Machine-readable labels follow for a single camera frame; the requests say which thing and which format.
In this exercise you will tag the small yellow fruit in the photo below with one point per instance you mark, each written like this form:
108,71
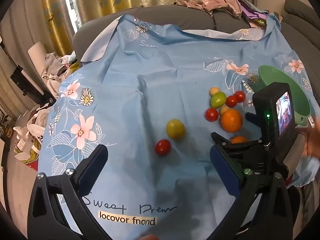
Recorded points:
224,110
214,91

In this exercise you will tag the small orange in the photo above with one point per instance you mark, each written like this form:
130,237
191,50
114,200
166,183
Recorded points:
239,139

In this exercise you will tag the yellow patterned curtain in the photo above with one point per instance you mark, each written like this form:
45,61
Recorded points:
55,17

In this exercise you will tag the white plastic bags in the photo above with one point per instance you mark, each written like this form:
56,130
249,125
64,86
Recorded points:
31,135

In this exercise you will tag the blue floral blanket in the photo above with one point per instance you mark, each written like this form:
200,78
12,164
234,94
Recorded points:
150,80

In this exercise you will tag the purple garment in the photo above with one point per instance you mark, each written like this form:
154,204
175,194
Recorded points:
255,12

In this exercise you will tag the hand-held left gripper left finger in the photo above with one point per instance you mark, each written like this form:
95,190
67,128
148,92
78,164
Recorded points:
93,166

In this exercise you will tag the green tomato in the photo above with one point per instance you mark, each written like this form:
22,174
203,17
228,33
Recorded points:
218,99

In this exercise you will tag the potted plant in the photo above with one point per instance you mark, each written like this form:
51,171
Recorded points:
3,127

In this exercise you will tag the green plastic bowl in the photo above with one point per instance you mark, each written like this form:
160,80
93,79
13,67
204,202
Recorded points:
280,76

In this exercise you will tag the person's right hand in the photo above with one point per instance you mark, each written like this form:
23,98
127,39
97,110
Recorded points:
312,142

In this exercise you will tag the red tomato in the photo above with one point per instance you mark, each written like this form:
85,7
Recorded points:
231,101
211,114
240,96
163,147

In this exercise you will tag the grey sofa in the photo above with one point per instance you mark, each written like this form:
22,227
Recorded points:
195,17

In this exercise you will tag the yellow-green tomato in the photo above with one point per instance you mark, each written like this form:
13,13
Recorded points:
175,129

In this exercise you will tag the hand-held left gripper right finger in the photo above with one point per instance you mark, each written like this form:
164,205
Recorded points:
223,171

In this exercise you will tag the pink garment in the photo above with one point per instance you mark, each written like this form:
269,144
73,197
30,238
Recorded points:
215,1

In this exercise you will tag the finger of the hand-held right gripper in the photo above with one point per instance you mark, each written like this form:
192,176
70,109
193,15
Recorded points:
252,118
222,138

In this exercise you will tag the large orange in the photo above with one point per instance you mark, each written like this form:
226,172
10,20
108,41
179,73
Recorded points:
231,120

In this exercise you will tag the pile of grey clothes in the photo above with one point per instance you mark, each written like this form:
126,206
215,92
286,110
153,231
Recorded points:
58,66

